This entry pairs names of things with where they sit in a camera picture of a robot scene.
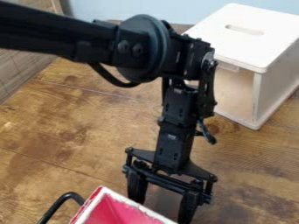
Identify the white wooden box cabinet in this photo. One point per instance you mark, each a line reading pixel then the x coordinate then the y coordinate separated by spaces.
pixel 256 49

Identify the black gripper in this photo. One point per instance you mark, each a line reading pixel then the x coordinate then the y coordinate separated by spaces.
pixel 190 178

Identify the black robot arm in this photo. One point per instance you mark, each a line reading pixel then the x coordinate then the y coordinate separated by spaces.
pixel 132 53

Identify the red drawer with white rim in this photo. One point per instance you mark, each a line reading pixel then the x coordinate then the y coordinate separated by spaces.
pixel 108 207

